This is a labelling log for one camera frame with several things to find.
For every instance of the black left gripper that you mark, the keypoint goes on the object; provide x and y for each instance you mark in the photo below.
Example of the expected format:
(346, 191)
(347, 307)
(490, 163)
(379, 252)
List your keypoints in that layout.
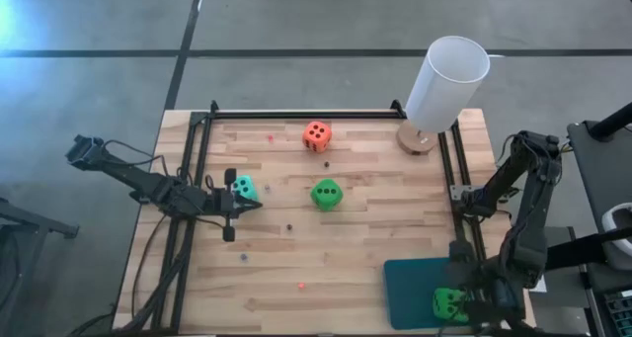
(217, 203)

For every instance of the black side cart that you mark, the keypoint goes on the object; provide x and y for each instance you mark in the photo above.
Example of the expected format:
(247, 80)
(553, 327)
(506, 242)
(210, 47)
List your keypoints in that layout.
(597, 169)

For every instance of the black aluminium table frame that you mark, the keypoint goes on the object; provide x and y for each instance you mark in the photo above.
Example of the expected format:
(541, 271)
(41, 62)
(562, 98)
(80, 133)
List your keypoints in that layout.
(296, 114)

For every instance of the large green foam die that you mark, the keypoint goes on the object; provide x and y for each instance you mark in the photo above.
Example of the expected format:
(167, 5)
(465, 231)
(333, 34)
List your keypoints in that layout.
(326, 194)
(448, 305)

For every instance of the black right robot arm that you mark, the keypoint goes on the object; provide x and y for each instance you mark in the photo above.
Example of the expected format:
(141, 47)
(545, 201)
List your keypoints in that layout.
(528, 218)

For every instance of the silver corner bracket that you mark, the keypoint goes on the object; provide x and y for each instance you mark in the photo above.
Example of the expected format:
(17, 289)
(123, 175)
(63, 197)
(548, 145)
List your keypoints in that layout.
(456, 193)

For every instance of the blue plastic tray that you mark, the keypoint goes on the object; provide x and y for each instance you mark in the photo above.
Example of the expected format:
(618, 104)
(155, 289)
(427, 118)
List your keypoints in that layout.
(410, 292)

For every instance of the large orange foam die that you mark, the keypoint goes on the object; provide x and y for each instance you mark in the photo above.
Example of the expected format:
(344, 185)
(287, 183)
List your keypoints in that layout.
(317, 136)

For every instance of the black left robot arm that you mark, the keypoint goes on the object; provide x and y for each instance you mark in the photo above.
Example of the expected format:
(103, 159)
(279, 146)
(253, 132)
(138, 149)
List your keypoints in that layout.
(143, 181)

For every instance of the black keyboard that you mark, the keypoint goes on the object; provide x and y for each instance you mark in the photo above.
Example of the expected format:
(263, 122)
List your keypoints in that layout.
(619, 312)

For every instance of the white rounded object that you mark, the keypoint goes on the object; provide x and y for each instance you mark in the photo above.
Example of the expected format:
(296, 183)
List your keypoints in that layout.
(609, 223)

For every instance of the black frame clamp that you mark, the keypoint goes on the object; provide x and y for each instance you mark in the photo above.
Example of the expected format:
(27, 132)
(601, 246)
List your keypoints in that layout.
(397, 106)
(213, 106)

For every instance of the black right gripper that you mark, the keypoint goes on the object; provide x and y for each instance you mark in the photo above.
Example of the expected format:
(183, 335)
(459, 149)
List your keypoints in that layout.
(494, 297)

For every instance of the large teal foam die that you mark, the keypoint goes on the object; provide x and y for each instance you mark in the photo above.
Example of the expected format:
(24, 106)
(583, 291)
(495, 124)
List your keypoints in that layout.
(245, 188)

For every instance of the black metal stand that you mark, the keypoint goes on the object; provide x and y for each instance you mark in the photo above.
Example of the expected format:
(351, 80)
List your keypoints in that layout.
(39, 223)

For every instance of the white paper sheet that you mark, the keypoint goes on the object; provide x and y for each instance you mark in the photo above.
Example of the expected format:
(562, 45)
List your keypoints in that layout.
(540, 285)

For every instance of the white shade wooden base lamp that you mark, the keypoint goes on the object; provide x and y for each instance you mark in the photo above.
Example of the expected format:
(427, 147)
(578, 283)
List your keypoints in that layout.
(444, 90)

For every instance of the black diagonal bar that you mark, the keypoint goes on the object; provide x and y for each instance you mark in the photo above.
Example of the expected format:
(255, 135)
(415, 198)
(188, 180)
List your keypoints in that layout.
(582, 248)

